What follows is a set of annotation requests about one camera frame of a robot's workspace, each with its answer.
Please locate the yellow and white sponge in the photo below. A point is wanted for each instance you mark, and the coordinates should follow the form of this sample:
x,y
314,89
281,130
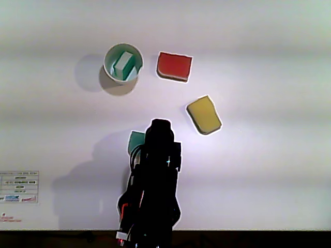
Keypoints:
x,y
204,115

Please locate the green and white sponge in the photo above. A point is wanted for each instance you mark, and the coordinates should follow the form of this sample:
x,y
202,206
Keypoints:
x,y
135,140
123,62

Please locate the printed label sticker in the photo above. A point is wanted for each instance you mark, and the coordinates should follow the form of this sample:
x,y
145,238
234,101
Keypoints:
x,y
19,187

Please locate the white paper cup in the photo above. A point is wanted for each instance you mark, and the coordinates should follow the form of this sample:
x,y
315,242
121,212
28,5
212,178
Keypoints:
x,y
111,53

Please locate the white power strip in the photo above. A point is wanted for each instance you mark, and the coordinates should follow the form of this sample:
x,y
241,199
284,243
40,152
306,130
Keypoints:
x,y
121,235

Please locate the red and white sponge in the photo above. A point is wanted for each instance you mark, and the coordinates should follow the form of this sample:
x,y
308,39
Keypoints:
x,y
173,65

